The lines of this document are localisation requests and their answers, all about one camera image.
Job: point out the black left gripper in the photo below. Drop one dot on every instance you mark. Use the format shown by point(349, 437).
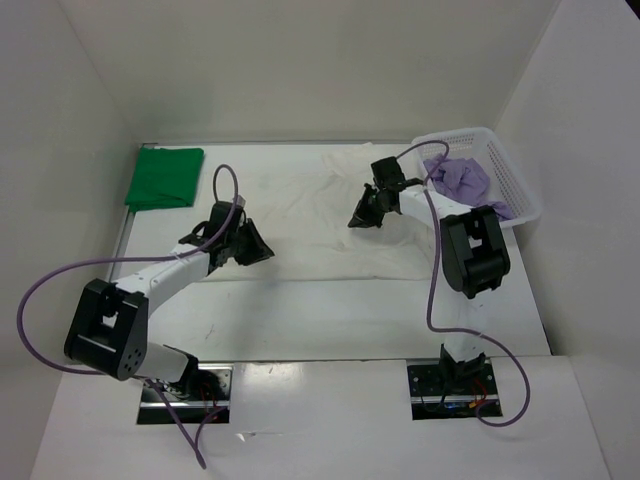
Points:
point(260, 250)

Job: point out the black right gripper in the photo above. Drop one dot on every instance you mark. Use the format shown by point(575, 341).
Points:
point(362, 217)

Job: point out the cream white t shirt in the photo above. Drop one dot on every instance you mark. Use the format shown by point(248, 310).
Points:
point(303, 218)

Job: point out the green t shirt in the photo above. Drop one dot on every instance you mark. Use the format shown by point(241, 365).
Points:
point(164, 179)

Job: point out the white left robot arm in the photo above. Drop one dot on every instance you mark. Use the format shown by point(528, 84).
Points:
point(109, 331)

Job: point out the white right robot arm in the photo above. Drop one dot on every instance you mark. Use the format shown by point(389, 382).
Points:
point(470, 259)

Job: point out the lavender t shirt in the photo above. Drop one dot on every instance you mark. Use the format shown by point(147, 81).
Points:
point(463, 180)

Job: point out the white plastic laundry basket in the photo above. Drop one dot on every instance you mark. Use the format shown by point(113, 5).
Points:
point(506, 185)

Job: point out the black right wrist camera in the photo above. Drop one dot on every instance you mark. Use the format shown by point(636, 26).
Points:
point(388, 175)

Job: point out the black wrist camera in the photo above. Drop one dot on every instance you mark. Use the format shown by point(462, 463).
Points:
point(388, 175)
point(218, 218)

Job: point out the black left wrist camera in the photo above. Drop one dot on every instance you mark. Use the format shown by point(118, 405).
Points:
point(218, 218)

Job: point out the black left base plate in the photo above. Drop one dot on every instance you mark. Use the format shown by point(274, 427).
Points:
point(210, 393)

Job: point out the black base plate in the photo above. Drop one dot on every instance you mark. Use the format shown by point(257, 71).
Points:
point(210, 393)
point(431, 400)

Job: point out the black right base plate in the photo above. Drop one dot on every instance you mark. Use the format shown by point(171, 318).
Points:
point(431, 400)

